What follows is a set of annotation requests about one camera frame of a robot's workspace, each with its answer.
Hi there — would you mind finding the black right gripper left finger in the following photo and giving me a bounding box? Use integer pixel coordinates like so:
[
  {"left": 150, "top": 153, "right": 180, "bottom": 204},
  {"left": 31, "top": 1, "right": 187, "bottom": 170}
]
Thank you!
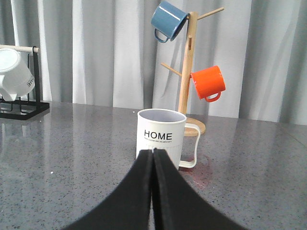
[{"left": 64, "top": 150, "right": 154, "bottom": 230}]

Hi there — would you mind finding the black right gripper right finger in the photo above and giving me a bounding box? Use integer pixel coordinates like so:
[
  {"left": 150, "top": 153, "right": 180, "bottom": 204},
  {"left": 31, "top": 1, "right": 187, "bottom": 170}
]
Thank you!
[{"left": 152, "top": 149, "right": 245, "bottom": 230}]

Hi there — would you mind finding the white HOME mug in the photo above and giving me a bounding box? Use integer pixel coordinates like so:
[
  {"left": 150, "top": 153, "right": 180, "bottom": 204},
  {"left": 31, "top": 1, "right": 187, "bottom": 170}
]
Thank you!
[{"left": 136, "top": 108, "right": 201, "bottom": 169}]

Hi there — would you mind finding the orange enamel mug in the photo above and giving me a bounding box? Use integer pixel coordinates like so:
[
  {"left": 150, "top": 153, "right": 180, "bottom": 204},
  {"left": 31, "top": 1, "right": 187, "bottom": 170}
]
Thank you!
[{"left": 190, "top": 66, "right": 226, "bottom": 103}]

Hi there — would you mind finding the wooden mug tree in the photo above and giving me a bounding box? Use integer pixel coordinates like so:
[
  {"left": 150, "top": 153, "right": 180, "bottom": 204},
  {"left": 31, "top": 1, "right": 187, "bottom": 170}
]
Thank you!
[{"left": 160, "top": 6, "right": 225, "bottom": 136}]

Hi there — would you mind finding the grey curtain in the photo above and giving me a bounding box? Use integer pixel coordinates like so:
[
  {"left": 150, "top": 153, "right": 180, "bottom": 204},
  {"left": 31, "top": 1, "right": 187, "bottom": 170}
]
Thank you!
[{"left": 0, "top": 0, "right": 307, "bottom": 125}]

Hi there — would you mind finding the white ribbed hanging mug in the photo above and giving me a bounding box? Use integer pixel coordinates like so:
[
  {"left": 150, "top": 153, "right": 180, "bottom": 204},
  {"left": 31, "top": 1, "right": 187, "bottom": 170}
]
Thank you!
[{"left": 0, "top": 48, "right": 35, "bottom": 102}]

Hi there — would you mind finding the blue enamel mug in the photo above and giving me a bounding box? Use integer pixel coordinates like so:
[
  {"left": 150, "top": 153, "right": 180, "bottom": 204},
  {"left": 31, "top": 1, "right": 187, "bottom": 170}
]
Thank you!
[{"left": 151, "top": 0, "right": 189, "bottom": 43}]

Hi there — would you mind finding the black wire mug rack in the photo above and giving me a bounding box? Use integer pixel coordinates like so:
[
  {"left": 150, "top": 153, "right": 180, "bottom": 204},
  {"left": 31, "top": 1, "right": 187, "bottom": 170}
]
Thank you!
[{"left": 0, "top": 45, "right": 49, "bottom": 120}]

